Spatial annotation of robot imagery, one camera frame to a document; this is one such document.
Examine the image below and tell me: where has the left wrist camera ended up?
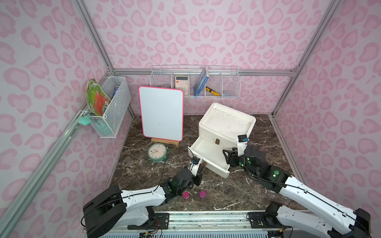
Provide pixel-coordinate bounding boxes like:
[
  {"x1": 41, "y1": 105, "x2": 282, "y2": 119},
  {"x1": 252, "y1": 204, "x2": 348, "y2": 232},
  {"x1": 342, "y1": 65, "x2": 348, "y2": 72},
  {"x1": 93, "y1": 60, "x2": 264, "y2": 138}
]
[{"x1": 189, "y1": 156, "x2": 200, "y2": 177}]

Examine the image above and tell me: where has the white three-drawer cabinet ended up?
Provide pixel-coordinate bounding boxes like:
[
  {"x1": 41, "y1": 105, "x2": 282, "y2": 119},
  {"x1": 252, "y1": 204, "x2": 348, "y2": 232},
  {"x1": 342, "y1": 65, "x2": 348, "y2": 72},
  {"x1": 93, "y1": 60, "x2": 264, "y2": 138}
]
[{"x1": 199, "y1": 103, "x2": 256, "y2": 148}]

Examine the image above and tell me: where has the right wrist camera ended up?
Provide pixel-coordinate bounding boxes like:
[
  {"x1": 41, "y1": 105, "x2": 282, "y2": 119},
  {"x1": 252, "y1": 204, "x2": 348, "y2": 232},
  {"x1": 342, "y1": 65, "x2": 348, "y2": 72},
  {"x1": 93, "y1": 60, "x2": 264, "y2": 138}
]
[{"x1": 237, "y1": 134, "x2": 249, "y2": 156}]

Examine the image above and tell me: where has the green red snack bag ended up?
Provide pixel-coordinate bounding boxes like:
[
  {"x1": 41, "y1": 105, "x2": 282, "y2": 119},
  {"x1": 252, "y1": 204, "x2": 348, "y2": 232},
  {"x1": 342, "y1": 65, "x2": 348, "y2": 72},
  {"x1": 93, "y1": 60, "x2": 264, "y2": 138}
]
[{"x1": 86, "y1": 79, "x2": 111, "y2": 117}]

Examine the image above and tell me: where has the yellow utility knife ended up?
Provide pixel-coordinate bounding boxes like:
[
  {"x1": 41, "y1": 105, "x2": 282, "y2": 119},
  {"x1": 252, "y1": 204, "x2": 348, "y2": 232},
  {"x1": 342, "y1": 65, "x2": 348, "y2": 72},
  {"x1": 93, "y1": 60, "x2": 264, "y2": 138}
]
[{"x1": 205, "y1": 87, "x2": 220, "y2": 97}]

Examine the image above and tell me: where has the pink-framed whiteboard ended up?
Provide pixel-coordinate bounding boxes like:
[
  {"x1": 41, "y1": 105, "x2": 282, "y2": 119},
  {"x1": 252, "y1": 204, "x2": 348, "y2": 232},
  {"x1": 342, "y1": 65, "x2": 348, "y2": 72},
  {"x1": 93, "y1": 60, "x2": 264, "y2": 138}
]
[{"x1": 139, "y1": 86, "x2": 184, "y2": 142}]

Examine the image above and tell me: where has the white calculator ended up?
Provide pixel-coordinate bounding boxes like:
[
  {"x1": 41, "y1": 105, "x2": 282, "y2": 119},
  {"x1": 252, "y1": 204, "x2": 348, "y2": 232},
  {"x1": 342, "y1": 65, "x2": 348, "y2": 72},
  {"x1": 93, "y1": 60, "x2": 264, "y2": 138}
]
[{"x1": 175, "y1": 75, "x2": 190, "y2": 96}]

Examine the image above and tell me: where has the magenta paint can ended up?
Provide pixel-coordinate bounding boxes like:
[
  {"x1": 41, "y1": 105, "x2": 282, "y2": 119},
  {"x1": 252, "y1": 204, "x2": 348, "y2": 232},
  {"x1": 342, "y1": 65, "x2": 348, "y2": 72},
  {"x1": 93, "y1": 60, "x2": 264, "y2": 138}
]
[
  {"x1": 183, "y1": 191, "x2": 190, "y2": 200},
  {"x1": 199, "y1": 190, "x2": 206, "y2": 199}
]

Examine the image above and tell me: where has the wooden whiteboard stand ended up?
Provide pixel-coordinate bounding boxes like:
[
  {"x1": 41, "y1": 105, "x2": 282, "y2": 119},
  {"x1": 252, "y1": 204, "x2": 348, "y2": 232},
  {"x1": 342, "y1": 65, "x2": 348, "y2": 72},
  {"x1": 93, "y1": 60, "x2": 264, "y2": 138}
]
[{"x1": 151, "y1": 138, "x2": 179, "y2": 147}]

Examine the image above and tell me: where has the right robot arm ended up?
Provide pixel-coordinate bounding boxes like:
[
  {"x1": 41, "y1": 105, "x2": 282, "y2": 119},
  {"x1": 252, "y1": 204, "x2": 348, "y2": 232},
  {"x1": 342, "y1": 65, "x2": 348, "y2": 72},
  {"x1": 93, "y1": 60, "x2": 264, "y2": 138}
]
[{"x1": 222, "y1": 145, "x2": 371, "y2": 238}]

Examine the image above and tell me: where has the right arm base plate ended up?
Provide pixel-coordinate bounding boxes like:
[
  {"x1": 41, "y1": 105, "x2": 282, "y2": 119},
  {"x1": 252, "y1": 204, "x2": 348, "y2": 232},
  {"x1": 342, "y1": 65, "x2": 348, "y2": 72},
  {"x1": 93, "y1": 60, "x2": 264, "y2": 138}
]
[{"x1": 246, "y1": 212, "x2": 282, "y2": 229}]

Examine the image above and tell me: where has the magenta paint can left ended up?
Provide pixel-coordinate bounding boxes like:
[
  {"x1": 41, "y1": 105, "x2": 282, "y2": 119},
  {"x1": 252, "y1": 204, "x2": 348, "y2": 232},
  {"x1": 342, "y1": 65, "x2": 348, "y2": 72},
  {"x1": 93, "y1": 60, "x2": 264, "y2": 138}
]
[{"x1": 183, "y1": 191, "x2": 190, "y2": 200}]

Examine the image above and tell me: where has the green wall hook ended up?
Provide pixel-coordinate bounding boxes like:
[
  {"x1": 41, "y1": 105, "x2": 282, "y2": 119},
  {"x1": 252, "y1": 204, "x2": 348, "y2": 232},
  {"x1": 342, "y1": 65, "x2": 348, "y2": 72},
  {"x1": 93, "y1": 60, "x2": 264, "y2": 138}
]
[{"x1": 78, "y1": 115, "x2": 92, "y2": 126}]

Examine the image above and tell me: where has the green alarm clock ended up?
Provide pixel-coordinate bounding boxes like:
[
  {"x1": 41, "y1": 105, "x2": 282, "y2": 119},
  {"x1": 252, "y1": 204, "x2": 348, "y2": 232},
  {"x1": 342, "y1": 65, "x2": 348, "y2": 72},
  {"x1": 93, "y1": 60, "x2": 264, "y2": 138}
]
[{"x1": 147, "y1": 143, "x2": 169, "y2": 163}]

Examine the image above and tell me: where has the blue book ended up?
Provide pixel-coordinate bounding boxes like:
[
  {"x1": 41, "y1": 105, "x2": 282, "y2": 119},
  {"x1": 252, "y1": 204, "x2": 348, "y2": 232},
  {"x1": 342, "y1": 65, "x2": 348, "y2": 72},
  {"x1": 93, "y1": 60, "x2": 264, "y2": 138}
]
[{"x1": 193, "y1": 66, "x2": 209, "y2": 97}]

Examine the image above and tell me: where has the white wire wall basket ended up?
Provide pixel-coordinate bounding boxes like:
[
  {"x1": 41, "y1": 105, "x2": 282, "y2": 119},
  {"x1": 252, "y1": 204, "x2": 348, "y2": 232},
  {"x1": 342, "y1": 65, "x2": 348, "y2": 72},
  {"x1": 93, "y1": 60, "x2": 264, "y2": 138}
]
[{"x1": 150, "y1": 65, "x2": 241, "y2": 98}]

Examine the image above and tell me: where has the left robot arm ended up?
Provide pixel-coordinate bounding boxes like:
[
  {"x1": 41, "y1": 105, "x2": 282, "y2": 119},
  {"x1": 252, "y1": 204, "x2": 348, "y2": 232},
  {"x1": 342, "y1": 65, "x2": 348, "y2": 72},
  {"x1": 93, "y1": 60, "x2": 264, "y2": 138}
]
[{"x1": 81, "y1": 162, "x2": 205, "y2": 238}]

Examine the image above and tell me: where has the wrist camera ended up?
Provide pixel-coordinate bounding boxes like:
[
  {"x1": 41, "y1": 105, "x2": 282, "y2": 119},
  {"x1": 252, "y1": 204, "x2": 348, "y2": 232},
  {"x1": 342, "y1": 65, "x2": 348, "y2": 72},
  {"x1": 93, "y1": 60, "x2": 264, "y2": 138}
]
[
  {"x1": 237, "y1": 134, "x2": 249, "y2": 156},
  {"x1": 189, "y1": 156, "x2": 200, "y2": 177}
]

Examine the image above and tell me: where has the magenta paint can right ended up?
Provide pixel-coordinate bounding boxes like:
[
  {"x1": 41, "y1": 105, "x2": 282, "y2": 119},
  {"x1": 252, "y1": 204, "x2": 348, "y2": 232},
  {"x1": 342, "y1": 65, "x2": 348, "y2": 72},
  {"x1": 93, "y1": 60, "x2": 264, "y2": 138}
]
[{"x1": 199, "y1": 190, "x2": 206, "y2": 199}]

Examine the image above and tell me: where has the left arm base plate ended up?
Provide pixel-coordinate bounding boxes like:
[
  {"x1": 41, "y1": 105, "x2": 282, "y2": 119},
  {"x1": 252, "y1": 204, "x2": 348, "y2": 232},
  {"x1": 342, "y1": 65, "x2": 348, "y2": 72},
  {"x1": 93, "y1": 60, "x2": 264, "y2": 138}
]
[{"x1": 128, "y1": 213, "x2": 170, "y2": 230}]

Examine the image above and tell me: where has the white mesh side basket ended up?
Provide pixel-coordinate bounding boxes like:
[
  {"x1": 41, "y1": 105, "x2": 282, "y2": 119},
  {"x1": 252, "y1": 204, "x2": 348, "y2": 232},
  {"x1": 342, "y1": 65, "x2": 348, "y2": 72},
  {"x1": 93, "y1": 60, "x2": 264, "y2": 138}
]
[{"x1": 90, "y1": 76, "x2": 132, "y2": 138}]

